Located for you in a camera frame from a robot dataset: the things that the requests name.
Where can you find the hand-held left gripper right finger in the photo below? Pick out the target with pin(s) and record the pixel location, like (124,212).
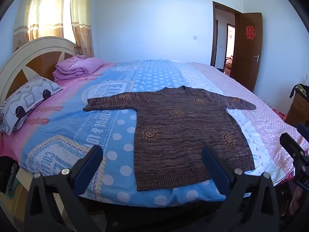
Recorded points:
(216,172)

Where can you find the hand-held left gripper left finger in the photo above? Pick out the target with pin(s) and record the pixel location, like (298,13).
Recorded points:
(88,172)

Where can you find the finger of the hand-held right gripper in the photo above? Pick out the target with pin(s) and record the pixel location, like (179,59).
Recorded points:
(291,143)
(303,128)

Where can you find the brown knitted sweater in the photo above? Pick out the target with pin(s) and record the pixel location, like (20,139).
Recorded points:
(183,135)

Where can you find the dark clothes pile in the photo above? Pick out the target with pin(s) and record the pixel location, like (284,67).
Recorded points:
(300,89)

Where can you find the wooden cabinet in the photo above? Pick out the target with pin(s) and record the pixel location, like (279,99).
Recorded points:
(298,111)

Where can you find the printed blue pink bed sheet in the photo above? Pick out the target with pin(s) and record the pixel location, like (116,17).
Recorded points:
(115,130)

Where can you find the dark cloth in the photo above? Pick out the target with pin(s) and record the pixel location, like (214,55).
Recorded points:
(6,174)

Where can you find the patterned grey white pillow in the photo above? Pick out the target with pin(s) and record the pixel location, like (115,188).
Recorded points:
(26,101)

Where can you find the brown wooden door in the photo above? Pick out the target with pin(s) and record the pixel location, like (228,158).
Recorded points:
(246,53)

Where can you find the brown sofa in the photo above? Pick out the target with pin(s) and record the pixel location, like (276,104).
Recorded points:
(229,62)

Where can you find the folded pink quilt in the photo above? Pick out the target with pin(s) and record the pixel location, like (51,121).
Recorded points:
(74,69)

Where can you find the red paper door decoration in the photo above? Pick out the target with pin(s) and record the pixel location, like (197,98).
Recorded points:
(250,32)

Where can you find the white wooden bed headboard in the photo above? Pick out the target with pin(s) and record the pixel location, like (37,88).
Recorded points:
(26,58)

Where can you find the brown door frame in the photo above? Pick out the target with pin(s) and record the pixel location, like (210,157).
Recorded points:
(213,33)

